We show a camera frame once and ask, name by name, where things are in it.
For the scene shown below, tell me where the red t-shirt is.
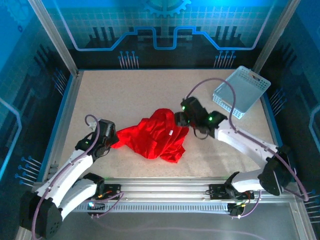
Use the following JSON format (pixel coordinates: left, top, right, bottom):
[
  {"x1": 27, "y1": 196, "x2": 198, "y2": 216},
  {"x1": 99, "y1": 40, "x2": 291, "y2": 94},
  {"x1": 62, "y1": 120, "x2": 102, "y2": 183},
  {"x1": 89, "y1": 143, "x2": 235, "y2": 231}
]
[{"x1": 110, "y1": 107, "x2": 190, "y2": 165}]

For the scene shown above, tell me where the light blue perforated plastic basket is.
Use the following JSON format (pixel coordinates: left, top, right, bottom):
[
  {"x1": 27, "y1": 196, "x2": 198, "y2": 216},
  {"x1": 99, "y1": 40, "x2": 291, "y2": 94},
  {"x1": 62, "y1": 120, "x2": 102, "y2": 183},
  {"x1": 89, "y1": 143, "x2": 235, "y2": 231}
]
[{"x1": 212, "y1": 65, "x2": 272, "y2": 120}]

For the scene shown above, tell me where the blue table border trim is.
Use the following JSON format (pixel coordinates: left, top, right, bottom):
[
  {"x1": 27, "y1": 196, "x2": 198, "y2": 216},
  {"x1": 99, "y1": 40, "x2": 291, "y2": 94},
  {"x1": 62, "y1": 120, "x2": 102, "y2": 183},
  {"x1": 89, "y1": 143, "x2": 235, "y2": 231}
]
[{"x1": 37, "y1": 67, "x2": 296, "y2": 183}]

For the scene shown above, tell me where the small black electronics module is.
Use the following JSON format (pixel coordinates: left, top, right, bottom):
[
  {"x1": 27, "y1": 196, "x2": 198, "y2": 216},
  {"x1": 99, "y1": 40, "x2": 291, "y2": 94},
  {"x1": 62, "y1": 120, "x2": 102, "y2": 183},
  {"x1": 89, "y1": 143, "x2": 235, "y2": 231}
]
[
  {"x1": 86, "y1": 202, "x2": 106, "y2": 218},
  {"x1": 228, "y1": 202, "x2": 245, "y2": 218}
]

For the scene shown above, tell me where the grey metal sheet panel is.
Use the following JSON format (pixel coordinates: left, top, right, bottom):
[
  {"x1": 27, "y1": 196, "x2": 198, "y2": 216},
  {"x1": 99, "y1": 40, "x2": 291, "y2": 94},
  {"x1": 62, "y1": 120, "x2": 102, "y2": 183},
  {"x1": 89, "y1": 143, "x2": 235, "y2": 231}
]
[{"x1": 16, "y1": 197, "x2": 317, "y2": 240}]

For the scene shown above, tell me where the aluminium table side rail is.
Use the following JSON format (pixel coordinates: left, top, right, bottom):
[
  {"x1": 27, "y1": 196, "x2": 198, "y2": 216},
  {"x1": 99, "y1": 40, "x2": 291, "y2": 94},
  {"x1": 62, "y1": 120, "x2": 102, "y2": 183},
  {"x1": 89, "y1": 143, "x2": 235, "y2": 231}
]
[
  {"x1": 41, "y1": 70, "x2": 85, "y2": 182},
  {"x1": 259, "y1": 94, "x2": 293, "y2": 181}
]

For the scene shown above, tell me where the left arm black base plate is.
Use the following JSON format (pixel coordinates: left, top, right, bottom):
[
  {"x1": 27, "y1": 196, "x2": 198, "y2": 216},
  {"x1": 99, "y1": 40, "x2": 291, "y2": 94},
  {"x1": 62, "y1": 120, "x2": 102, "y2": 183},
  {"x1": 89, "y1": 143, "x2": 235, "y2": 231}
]
[{"x1": 102, "y1": 183, "x2": 123, "y2": 201}]

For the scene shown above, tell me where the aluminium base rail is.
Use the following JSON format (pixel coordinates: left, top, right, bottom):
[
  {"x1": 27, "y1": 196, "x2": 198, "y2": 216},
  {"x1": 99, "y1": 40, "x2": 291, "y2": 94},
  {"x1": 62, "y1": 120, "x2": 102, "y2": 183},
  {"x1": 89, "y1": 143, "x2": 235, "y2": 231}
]
[{"x1": 32, "y1": 176, "x2": 303, "y2": 203}]

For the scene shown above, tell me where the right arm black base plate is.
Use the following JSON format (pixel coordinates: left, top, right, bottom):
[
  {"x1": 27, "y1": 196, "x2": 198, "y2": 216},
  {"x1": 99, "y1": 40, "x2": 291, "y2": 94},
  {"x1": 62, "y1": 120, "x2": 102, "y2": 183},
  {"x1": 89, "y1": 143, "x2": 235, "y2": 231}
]
[{"x1": 208, "y1": 183, "x2": 256, "y2": 201}]

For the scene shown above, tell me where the slotted grey cable duct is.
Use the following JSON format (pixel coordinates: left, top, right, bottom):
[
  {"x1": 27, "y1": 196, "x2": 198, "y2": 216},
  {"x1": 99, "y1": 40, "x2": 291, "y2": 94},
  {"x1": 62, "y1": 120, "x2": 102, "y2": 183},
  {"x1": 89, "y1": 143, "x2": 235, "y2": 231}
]
[{"x1": 71, "y1": 202, "x2": 235, "y2": 214}]

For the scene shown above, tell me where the aluminium frame post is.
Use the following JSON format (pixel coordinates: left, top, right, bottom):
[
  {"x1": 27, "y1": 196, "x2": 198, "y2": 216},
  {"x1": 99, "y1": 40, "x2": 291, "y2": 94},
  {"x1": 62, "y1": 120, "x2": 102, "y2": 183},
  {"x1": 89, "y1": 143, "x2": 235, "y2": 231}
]
[
  {"x1": 251, "y1": 0, "x2": 303, "y2": 74},
  {"x1": 26, "y1": 0, "x2": 80, "y2": 76}
]

